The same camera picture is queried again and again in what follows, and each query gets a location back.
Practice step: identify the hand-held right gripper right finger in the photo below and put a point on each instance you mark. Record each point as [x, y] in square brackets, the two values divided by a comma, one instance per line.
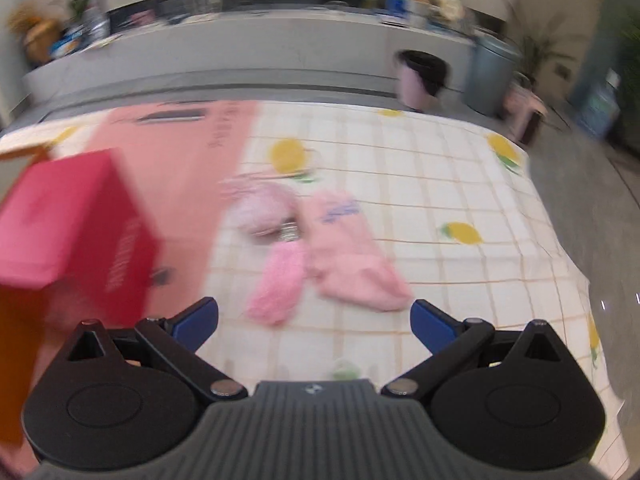
[430, 325]

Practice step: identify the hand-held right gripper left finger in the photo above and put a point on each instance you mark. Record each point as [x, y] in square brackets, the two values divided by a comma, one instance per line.
[197, 320]

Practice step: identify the pink tassel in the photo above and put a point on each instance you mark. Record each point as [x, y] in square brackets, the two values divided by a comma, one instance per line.
[277, 280]

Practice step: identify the pink fleece cloth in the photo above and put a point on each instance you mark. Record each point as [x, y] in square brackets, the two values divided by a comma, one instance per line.
[350, 255]

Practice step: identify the orange cardboard box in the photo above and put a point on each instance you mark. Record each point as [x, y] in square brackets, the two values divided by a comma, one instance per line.
[15, 360]

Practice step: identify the red storage box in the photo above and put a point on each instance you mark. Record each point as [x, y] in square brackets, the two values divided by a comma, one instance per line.
[75, 220]

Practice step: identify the pink heater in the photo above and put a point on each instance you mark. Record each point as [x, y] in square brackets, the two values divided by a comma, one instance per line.
[525, 115]

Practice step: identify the pink bin with black bag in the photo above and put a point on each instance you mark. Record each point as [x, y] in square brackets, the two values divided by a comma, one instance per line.
[417, 80]

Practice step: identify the grey trash can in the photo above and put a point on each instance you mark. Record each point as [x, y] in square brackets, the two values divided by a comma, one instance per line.
[492, 75]

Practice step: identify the blue water bottle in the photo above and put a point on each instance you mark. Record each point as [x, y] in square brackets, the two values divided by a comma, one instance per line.
[602, 110]

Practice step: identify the white marble television console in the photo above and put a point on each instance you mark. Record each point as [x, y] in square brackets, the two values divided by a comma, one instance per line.
[225, 45]

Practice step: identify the long leaf potted plant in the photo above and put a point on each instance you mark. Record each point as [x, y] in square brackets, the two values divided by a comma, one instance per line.
[540, 50]

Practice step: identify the blue snack packets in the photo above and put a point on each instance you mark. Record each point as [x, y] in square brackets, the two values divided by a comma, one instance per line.
[65, 45]

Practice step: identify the gold vase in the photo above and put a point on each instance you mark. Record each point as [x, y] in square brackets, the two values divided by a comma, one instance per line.
[42, 40]

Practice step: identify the green plant in glass vase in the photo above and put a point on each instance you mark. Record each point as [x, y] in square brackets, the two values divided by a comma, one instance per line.
[82, 2]

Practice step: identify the dried yellow flowers in vase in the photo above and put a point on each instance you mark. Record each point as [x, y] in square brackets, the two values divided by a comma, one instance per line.
[22, 17]

